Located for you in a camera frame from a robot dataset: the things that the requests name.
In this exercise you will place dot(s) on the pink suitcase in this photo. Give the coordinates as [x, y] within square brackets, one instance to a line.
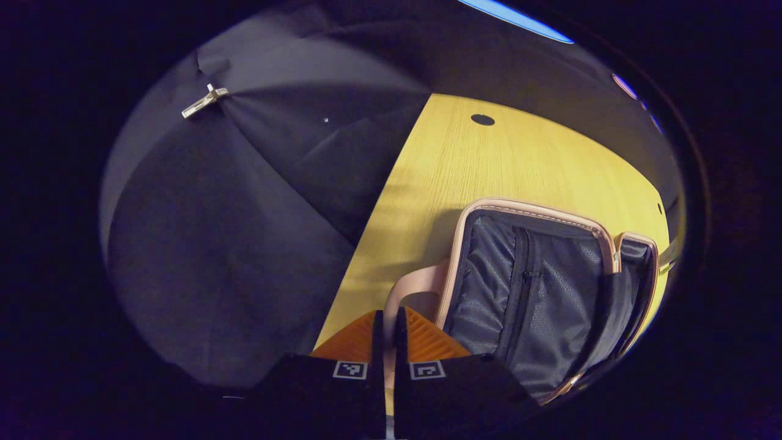
[550, 293]

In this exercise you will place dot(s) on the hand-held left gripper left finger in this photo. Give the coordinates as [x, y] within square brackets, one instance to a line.
[379, 342]

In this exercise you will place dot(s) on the black backdrop cloth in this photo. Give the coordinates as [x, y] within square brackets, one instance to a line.
[244, 244]

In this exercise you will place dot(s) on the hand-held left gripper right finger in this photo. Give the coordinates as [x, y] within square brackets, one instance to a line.
[400, 342]

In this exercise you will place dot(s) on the silver cloth clip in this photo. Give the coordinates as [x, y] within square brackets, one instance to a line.
[204, 102]

